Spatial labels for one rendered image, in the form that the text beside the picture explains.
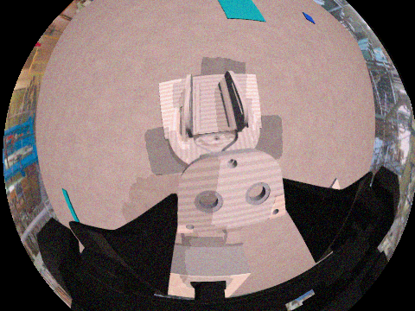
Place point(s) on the teal rectangular block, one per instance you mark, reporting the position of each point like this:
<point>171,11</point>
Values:
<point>70,205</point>

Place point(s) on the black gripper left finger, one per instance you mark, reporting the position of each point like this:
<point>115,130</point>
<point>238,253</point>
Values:
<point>144,246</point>

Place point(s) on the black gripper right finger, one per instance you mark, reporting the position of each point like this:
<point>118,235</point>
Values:
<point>321,212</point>

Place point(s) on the teal flat plate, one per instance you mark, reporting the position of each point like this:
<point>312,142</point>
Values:
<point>238,9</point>

